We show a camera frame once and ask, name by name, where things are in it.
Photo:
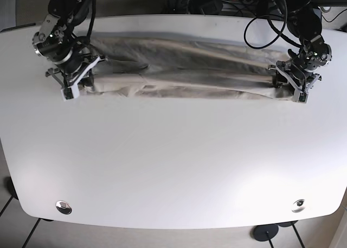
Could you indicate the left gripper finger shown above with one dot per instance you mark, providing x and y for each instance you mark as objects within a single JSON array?
[{"x": 278, "y": 80}]

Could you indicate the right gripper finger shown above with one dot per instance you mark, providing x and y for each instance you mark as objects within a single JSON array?
[{"x": 87, "y": 82}]

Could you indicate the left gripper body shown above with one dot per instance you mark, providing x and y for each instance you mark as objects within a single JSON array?
[{"x": 299, "y": 70}]

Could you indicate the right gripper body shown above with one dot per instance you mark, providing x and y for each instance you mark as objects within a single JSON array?
[{"x": 72, "y": 56}]

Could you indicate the cream white T-shirt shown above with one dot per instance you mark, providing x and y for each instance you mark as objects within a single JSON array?
[{"x": 161, "y": 68}]

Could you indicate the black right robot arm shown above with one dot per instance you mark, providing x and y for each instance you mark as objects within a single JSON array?
[{"x": 81, "y": 10}]

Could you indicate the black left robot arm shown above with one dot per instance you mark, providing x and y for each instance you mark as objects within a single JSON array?
[{"x": 296, "y": 22}]

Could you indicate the right silver table grommet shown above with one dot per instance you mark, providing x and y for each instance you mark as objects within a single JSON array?
[{"x": 298, "y": 206}]

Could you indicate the silver table grommet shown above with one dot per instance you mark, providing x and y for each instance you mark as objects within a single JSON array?
[
  {"x": 298, "y": 206},
  {"x": 63, "y": 207}
]

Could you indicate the left silver table grommet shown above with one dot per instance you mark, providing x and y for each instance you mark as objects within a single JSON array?
[{"x": 63, "y": 207}]

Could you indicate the black round stand base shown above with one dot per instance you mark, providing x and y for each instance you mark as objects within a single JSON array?
[{"x": 264, "y": 233}]

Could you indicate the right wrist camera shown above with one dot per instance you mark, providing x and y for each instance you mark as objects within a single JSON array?
[{"x": 69, "y": 93}]

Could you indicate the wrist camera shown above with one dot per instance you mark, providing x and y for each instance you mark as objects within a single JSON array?
[
  {"x": 300, "y": 97},
  {"x": 69, "y": 93}
]

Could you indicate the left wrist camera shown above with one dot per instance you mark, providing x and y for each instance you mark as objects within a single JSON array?
[{"x": 300, "y": 97}]

